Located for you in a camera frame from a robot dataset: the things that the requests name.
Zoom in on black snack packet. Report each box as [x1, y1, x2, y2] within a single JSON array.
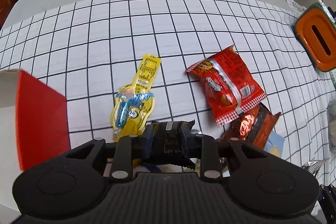
[[148, 120, 196, 170]]

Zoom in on light blue snack packet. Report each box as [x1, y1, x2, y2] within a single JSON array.
[[264, 130, 284, 158]]

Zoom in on yellow minion candy pack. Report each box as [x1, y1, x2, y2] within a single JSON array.
[[110, 54, 161, 142]]

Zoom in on colourful paper booklet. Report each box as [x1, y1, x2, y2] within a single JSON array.
[[286, 0, 306, 14]]

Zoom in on red snack bag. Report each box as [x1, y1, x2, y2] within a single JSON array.
[[186, 45, 266, 126]]

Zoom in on red and white cardboard box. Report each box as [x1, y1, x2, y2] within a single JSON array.
[[0, 69, 71, 210]]

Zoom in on orange green tissue box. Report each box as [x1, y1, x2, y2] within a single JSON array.
[[294, 0, 335, 72]]

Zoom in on copper brown snack packet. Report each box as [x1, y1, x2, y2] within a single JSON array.
[[218, 103, 281, 149]]

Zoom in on clear plastic bag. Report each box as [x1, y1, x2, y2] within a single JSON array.
[[327, 99, 336, 153]]

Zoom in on silver foil packet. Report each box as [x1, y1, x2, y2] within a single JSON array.
[[301, 158, 328, 177]]

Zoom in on white black grid tablecloth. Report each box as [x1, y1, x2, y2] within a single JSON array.
[[1, 0, 335, 184]]

